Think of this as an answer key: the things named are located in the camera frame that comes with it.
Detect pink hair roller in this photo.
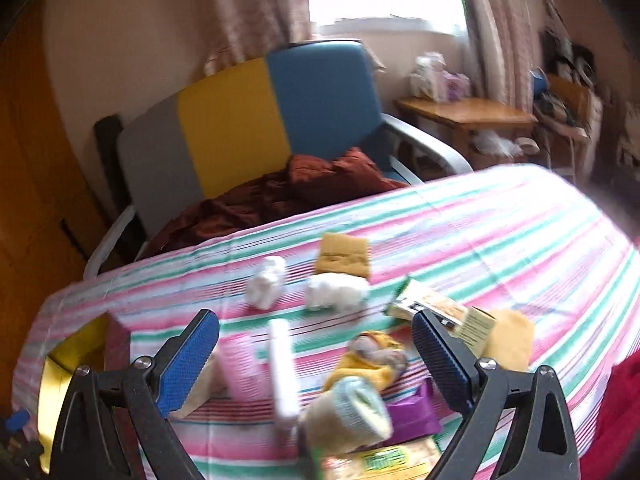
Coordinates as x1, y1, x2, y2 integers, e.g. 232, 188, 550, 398
215, 335, 273, 401

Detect yellow snack packet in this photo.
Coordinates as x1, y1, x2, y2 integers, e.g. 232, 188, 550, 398
312, 435, 443, 480

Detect yellow sock bundle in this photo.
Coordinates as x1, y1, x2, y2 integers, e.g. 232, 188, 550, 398
322, 331, 408, 393

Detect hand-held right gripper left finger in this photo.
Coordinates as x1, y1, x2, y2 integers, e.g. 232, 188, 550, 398
50, 309, 221, 480

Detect white plastic bag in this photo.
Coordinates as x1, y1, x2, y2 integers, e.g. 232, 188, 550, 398
410, 52, 448, 101

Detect wooden side table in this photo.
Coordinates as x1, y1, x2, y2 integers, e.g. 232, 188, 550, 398
395, 96, 538, 171

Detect wooden wardrobe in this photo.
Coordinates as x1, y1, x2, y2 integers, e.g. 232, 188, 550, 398
0, 55, 126, 411

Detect purple packet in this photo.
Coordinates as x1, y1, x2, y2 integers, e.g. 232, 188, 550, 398
385, 377, 443, 446

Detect dark red blanket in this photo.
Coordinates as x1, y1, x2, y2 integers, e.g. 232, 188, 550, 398
142, 147, 411, 258

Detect white tube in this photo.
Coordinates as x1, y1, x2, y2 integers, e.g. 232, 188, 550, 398
267, 319, 302, 431

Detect cluttered rack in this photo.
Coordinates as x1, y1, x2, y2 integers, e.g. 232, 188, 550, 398
532, 72, 606, 186

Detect crumpled white bag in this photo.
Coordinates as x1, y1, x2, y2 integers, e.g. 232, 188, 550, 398
475, 129, 518, 157

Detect yellow sponge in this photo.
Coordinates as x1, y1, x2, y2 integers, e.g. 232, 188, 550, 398
482, 309, 536, 373
314, 232, 372, 281

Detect red cloth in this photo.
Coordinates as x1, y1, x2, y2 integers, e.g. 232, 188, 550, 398
582, 355, 640, 480

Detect pink patterned curtain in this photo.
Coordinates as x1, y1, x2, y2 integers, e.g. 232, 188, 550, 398
205, 0, 313, 76
452, 0, 543, 111

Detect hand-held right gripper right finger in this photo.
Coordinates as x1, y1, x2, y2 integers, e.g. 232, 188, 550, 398
411, 309, 583, 480

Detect green cream snack packet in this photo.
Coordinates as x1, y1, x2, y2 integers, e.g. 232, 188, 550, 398
384, 277, 497, 356

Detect gold tin box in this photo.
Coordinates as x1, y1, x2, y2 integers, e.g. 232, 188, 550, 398
37, 312, 132, 476

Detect grey yellow blue sofa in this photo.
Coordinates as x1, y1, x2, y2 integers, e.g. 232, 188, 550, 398
82, 40, 473, 281

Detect purple box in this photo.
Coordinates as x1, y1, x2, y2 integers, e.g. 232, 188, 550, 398
442, 72, 472, 103

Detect cream sock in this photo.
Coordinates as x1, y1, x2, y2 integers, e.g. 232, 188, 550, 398
302, 377, 393, 453

